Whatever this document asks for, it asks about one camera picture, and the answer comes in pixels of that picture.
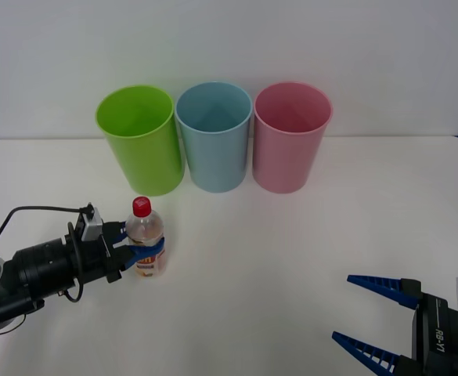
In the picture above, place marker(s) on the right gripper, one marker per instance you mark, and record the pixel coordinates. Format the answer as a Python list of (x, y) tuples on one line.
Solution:
[(444, 344)]

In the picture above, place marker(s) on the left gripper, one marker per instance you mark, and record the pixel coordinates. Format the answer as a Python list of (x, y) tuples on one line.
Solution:
[(95, 260)]

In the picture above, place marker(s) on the clear bottle with red cap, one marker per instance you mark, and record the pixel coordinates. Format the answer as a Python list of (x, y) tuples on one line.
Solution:
[(147, 229)]

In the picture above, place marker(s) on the yellow-green plastic bin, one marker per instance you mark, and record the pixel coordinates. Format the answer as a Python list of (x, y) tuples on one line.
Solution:
[(144, 149)]

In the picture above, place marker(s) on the pale blue plastic bin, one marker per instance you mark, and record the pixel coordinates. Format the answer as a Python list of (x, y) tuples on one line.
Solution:
[(217, 156)]

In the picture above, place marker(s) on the pink plastic bin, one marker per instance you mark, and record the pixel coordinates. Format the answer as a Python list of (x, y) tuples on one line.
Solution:
[(283, 160)]

